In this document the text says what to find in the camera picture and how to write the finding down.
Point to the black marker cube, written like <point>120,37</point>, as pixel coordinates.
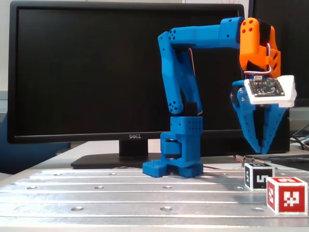
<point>254,172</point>

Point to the whiteboard with red writing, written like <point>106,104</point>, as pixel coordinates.
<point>217,1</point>

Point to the black unbranded monitor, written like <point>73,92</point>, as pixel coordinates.
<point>294,36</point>

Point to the black Dell monitor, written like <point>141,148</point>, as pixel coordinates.
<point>84,72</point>

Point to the blue and orange robot arm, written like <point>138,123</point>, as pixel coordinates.
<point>183,149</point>

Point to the small black controller board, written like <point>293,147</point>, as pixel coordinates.
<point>253,160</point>

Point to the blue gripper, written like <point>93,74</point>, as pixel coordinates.
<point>246,121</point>

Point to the dark blue chair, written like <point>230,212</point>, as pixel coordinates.
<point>24,154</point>

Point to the slotted aluminium base plate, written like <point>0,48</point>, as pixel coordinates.
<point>120,195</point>

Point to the red marker cube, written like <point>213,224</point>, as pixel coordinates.
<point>281,200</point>

